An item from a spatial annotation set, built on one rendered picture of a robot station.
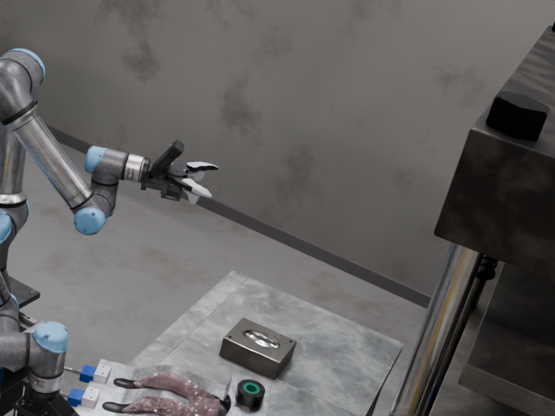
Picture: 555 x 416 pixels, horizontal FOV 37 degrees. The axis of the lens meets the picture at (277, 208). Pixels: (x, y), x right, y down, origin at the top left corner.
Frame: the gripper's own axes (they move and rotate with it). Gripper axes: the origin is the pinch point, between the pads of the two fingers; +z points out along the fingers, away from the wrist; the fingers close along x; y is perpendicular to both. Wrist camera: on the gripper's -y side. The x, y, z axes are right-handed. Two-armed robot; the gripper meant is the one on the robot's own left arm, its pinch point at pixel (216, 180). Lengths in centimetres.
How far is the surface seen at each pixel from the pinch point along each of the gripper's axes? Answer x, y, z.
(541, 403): 81, -18, 68
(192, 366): 5, 66, 5
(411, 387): 79, -13, 44
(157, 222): -224, 178, -30
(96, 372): 26, 55, -21
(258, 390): 27, 48, 24
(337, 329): -33, 71, 53
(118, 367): 19, 58, -16
